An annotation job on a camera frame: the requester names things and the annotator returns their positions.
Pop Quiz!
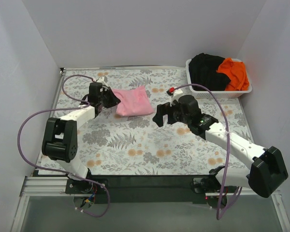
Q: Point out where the pink t-shirt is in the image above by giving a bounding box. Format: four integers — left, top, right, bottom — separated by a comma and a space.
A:
113, 86, 154, 116

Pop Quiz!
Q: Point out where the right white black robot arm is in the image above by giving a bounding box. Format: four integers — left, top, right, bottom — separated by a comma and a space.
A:
153, 95, 289, 198

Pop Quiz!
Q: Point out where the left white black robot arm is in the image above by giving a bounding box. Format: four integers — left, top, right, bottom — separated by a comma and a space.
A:
42, 80, 120, 193

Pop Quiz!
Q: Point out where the white plastic laundry basket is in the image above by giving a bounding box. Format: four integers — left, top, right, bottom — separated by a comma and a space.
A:
186, 59, 252, 99

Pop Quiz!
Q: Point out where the floral patterned table mat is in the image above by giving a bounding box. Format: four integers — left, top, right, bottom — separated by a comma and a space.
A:
36, 67, 261, 176

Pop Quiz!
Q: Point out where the black t-shirt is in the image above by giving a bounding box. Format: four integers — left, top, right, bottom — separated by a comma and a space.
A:
188, 53, 231, 91

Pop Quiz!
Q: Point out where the orange t-shirt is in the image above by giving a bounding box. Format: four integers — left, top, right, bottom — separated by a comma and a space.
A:
217, 58, 250, 91

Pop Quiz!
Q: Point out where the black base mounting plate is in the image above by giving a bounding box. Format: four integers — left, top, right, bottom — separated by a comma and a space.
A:
65, 174, 237, 205

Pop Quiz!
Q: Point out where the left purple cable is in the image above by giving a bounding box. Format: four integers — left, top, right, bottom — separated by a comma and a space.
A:
17, 74, 111, 218

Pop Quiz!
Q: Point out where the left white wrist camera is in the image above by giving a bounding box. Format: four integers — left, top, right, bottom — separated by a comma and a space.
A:
94, 76, 109, 87

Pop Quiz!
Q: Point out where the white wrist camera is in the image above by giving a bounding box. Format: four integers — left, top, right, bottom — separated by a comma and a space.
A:
167, 87, 184, 106
94, 76, 109, 87

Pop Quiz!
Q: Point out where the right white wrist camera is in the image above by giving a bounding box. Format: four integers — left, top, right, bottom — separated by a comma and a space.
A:
167, 87, 184, 106

